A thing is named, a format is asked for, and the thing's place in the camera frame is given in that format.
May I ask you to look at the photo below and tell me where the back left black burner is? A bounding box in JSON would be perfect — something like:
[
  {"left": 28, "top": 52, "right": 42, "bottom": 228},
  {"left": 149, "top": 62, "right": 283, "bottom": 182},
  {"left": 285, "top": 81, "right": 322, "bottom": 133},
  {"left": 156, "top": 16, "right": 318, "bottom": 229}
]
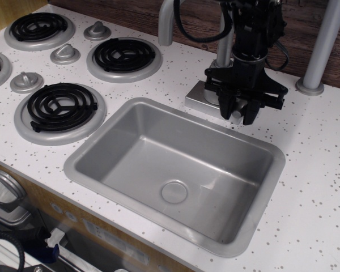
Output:
[{"left": 4, "top": 12, "right": 75, "bottom": 52}]

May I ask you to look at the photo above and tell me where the grey toy sink basin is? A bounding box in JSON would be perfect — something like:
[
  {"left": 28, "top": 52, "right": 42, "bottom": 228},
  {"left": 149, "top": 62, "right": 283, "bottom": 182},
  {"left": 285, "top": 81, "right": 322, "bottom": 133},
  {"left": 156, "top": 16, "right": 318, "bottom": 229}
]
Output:
[{"left": 64, "top": 98, "right": 286, "bottom": 257}]

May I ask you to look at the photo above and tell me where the silver stove knob top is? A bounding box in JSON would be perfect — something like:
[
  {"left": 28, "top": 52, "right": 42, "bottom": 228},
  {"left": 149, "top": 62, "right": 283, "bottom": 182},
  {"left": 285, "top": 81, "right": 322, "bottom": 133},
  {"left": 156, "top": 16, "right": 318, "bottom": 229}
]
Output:
[{"left": 83, "top": 21, "right": 111, "bottom": 41}]

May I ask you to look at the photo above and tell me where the grey vertical support pole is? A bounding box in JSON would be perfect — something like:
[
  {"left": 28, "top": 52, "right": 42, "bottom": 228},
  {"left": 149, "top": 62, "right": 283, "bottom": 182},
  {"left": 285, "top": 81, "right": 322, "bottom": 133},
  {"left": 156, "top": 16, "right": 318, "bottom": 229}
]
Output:
[{"left": 296, "top": 0, "right": 340, "bottom": 96}]

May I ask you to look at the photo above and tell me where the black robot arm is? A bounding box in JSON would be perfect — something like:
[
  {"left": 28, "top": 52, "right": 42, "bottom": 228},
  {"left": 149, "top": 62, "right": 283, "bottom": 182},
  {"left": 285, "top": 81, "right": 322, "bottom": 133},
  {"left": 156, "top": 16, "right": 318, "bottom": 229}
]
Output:
[{"left": 205, "top": 1, "right": 288, "bottom": 125}]

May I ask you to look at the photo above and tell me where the front right black burner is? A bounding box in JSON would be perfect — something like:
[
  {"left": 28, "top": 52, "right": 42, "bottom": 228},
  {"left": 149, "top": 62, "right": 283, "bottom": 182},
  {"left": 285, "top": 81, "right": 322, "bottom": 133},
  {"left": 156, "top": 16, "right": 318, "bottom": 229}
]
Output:
[{"left": 14, "top": 83, "right": 107, "bottom": 146}]

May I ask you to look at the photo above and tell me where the silver stove knob lower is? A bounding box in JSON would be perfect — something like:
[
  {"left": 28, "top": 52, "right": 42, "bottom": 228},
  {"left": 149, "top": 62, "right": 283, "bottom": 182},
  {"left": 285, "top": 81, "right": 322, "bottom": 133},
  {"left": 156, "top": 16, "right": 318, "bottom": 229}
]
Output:
[{"left": 10, "top": 72, "right": 44, "bottom": 94}]

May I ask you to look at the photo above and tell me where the silver toy faucet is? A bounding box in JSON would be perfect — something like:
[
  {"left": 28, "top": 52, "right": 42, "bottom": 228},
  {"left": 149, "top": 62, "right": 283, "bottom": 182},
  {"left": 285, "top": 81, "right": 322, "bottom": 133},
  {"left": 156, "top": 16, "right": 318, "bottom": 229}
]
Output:
[{"left": 158, "top": 1, "right": 235, "bottom": 111}]

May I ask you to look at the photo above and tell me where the silver oven dial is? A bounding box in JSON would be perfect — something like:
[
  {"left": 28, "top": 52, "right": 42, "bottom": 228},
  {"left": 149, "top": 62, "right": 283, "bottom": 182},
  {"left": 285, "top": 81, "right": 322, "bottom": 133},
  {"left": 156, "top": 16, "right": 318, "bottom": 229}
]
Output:
[{"left": 0, "top": 170, "right": 26, "bottom": 212}]

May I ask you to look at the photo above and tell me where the silver stove knob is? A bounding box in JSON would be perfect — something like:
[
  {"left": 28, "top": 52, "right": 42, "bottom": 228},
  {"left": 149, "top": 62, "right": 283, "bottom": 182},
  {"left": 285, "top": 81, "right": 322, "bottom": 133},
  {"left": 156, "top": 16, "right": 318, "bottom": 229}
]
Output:
[
  {"left": 83, "top": 21, "right": 111, "bottom": 41},
  {"left": 10, "top": 72, "right": 44, "bottom": 94},
  {"left": 50, "top": 44, "right": 80, "bottom": 65}
]

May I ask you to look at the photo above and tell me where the back right black burner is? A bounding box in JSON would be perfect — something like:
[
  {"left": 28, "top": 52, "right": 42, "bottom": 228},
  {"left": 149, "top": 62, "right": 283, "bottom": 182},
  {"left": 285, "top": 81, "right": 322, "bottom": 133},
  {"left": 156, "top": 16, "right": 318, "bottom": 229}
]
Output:
[{"left": 86, "top": 37, "right": 162, "bottom": 83}]

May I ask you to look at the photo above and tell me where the silver stove knob middle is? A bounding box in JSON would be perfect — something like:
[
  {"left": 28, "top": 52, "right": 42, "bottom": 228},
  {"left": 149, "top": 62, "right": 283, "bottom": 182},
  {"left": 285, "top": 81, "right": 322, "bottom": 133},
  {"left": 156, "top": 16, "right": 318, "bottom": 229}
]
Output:
[{"left": 50, "top": 44, "right": 80, "bottom": 65}]

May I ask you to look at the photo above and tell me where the black braided cable lower left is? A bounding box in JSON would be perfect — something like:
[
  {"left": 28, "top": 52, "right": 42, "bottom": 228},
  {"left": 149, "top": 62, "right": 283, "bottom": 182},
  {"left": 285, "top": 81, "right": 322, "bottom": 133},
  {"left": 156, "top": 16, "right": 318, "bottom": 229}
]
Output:
[{"left": 0, "top": 229, "right": 29, "bottom": 269}]

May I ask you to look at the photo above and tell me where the silver faucet lever handle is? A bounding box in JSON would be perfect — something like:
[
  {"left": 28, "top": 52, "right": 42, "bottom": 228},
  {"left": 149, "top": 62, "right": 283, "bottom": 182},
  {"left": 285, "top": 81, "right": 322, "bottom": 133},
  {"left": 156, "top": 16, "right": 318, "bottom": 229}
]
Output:
[{"left": 231, "top": 99, "right": 248, "bottom": 119}]

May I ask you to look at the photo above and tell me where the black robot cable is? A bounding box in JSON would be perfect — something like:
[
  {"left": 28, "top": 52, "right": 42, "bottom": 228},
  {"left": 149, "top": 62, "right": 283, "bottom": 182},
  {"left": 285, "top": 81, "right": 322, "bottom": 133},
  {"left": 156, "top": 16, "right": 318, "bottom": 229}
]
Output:
[{"left": 172, "top": 0, "right": 236, "bottom": 43}]

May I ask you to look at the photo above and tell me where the blue black clamp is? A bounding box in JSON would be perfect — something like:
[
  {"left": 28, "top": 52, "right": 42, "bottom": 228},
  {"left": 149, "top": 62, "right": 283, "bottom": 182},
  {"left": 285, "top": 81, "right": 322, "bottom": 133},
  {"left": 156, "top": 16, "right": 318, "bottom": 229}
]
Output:
[{"left": 30, "top": 227, "right": 60, "bottom": 264}]

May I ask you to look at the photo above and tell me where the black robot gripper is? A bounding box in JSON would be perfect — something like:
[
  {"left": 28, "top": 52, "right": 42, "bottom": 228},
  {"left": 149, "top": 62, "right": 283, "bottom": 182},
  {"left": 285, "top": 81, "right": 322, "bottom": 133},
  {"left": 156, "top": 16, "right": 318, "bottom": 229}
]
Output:
[{"left": 205, "top": 58, "right": 288, "bottom": 125}]

